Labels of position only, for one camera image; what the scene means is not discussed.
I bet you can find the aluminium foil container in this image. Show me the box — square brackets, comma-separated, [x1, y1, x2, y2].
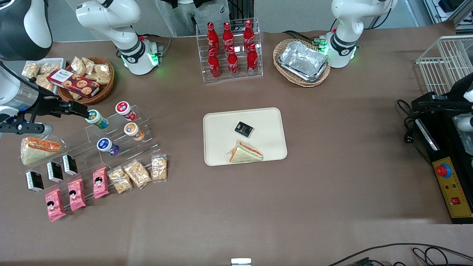
[278, 41, 329, 82]

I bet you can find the looped black cable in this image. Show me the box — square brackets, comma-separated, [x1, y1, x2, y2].
[412, 247, 473, 266]

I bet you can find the brown table cover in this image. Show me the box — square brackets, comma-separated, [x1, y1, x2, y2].
[0, 20, 473, 266]

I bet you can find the red cola bottle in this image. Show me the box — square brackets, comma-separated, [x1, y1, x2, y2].
[207, 49, 221, 79]
[243, 20, 255, 47]
[246, 44, 259, 74]
[227, 46, 239, 77]
[207, 22, 221, 52]
[222, 21, 235, 49]

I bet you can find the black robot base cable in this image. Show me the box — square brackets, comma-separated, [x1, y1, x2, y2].
[282, 30, 323, 42]
[142, 34, 173, 59]

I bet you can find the long black cable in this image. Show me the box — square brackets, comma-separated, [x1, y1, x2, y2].
[327, 243, 473, 266]

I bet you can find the person in grey trousers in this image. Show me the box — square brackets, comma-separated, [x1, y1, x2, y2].
[155, 0, 231, 37]

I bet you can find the red cookie box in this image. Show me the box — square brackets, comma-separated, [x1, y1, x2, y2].
[47, 69, 100, 98]

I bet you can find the pink snack pack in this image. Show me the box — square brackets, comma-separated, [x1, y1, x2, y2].
[92, 167, 110, 199]
[45, 188, 67, 222]
[68, 178, 86, 212]

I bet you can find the yellow control panel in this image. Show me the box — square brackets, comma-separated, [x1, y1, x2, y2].
[432, 157, 473, 218]

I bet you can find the dark brown wicker basket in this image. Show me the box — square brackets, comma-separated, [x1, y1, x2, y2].
[57, 57, 115, 105]

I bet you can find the black power cable with plug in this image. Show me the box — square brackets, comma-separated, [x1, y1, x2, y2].
[397, 99, 433, 167]

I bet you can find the white wire basket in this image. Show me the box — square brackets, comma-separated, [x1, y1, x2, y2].
[415, 35, 473, 96]

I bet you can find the cream plastic tray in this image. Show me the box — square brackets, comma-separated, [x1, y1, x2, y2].
[203, 107, 288, 167]

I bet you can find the purple gum bottle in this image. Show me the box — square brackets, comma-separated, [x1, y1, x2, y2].
[96, 137, 120, 156]

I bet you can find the small black white box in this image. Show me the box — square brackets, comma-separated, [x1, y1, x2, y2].
[25, 171, 44, 193]
[62, 154, 78, 176]
[47, 162, 64, 183]

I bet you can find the clear plastic container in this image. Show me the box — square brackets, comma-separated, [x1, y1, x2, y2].
[453, 114, 473, 156]

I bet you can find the black sealing machine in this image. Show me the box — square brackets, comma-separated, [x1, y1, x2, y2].
[411, 73, 473, 224]

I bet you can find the red emergency stop button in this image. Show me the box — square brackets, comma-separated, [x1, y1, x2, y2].
[435, 163, 452, 178]

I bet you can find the white plastic bin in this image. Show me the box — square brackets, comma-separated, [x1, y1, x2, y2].
[22, 57, 67, 95]

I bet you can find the black metal stand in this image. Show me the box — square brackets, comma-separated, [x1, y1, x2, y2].
[228, 0, 255, 22]

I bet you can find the clear acrylic stepped display stand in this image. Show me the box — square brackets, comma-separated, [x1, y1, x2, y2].
[21, 105, 167, 193]

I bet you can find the red gum bottle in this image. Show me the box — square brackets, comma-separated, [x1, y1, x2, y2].
[115, 101, 137, 122]

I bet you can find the flat black card pack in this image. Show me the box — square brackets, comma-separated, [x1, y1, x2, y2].
[234, 121, 255, 138]

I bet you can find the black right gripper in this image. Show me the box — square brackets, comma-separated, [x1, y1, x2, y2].
[22, 92, 90, 123]

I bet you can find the orange gum bottle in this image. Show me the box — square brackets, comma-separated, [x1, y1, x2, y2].
[123, 122, 145, 141]

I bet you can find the green gum bottle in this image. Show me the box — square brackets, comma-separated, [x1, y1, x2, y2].
[86, 110, 109, 129]

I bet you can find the clear acrylic bottle rack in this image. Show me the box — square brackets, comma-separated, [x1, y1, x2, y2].
[196, 18, 263, 83]

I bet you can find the silver machine handle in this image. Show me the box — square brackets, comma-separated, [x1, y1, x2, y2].
[415, 118, 440, 151]

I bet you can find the aluminium frame rack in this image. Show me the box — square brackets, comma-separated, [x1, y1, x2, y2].
[422, 0, 473, 30]

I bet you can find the wrapped triangle sandwich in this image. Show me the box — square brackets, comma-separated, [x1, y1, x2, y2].
[20, 136, 63, 166]
[226, 140, 264, 163]

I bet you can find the light wicker basket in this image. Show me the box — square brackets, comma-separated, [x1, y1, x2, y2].
[273, 38, 331, 88]

